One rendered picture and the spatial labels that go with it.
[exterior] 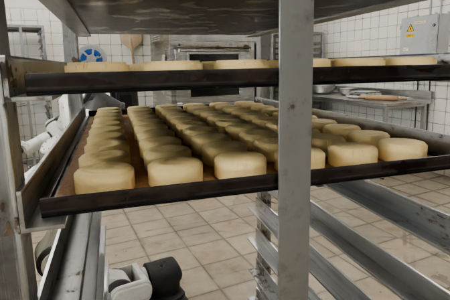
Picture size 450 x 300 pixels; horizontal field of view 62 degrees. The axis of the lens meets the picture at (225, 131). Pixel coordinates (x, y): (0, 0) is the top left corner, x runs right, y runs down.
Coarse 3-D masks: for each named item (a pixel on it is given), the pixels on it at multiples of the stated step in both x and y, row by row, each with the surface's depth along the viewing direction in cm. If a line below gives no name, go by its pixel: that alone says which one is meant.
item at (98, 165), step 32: (96, 128) 54; (128, 128) 66; (160, 128) 54; (192, 128) 53; (224, 128) 57; (256, 128) 53; (320, 128) 55; (352, 128) 50; (96, 160) 35; (128, 160) 37; (160, 160) 35; (192, 160) 35; (224, 160) 34; (256, 160) 34; (320, 160) 36; (352, 160) 37; (384, 160) 40; (64, 192) 32
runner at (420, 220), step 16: (336, 192) 59; (352, 192) 58; (368, 192) 55; (384, 192) 52; (368, 208) 52; (384, 208) 52; (400, 208) 49; (416, 208) 47; (432, 208) 44; (400, 224) 46; (416, 224) 46; (432, 224) 44; (448, 224) 42; (432, 240) 42; (448, 240) 42
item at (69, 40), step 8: (64, 32) 79; (72, 32) 80; (64, 40) 80; (72, 40) 80; (64, 48) 80; (72, 48) 80; (64, 56) 80; (72, 56) 81; (72, 96) 82; (80, 96) 82; (72, 104) 82; (80, 104) 83; (72, 112) 82
